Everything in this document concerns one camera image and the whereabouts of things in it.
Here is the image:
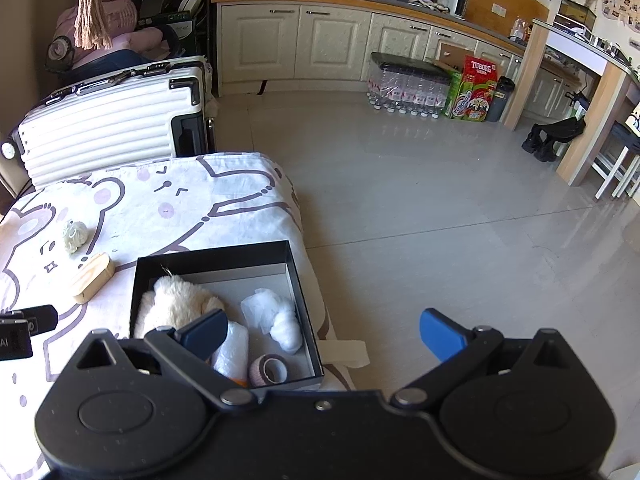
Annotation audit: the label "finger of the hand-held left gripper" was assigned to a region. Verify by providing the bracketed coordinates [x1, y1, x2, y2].
[21, 305, 57, 334]

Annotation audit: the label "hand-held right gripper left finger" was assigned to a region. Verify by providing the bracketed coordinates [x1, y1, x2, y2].
[75, 308, 257, 407]

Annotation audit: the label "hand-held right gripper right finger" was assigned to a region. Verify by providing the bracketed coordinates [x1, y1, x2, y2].
[390, 308, 568, 407]

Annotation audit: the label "roll of plastic bags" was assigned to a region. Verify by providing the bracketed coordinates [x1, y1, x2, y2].
[210, 321, 250, 387]

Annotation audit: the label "cream plush toy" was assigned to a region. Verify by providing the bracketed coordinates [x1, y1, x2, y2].
[134, 276, 226, 339]

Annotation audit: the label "pink tape roll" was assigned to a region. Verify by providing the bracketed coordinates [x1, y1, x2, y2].
[248, 353, 289, 388]

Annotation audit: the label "black box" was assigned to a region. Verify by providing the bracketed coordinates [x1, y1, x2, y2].
[129, 240, 325, 392]

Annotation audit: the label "wooden block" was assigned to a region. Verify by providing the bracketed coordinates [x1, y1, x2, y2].
[69, 252, 113, 304]

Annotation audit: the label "pale green pompom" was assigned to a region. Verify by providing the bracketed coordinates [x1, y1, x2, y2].
[62, 220, 90, 254]

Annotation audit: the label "bear print cloth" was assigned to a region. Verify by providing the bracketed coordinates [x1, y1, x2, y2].
[0, 152, 371, 480]

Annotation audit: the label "white ribbed suitcase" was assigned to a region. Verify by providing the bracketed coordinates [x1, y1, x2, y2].
[0, 56, 217, 192]

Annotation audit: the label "black boots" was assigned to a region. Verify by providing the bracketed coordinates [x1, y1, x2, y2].
[521, 116, 587, 162]

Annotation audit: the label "black trash bin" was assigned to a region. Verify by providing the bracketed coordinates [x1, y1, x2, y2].
[485, 76, 516, 123]

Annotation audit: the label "green red carton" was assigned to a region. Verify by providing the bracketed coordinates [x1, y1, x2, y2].
[445, 55, 500, 123]

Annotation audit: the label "white stool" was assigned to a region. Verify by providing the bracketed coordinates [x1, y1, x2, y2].
[592, 122, 640, 200]

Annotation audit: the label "pack of water bottles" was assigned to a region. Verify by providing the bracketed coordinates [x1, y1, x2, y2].
[367, 51, 453, 118]

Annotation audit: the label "wooden bar counter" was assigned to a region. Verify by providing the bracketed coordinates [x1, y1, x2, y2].
[502, 17, 640, 188]

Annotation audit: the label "dark blue bag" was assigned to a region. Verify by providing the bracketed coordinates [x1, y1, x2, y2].
[65, 49, 153, 82]

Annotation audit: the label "cardboard box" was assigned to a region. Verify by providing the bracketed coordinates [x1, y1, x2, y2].
[434, 42, 476, 73]

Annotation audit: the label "pink cushion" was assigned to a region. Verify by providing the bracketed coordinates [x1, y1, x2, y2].
[114, 26, 170, 52]

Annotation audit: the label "pink plush pillow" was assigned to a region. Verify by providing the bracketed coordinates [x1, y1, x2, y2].
[47, 0, 140, 63]

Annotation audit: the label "cream kitchen cabinet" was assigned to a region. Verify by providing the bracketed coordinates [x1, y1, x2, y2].
[212, 0, 586, 126]

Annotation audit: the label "glass tank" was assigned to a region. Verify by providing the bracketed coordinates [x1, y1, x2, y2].
[554, 0, 598, 31]

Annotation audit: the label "pink rope mop head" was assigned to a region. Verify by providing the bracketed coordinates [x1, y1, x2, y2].
[74, 0, 115, 51]

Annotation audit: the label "wall photo collage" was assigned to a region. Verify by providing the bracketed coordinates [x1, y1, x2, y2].
[597, 0, 640, 36]

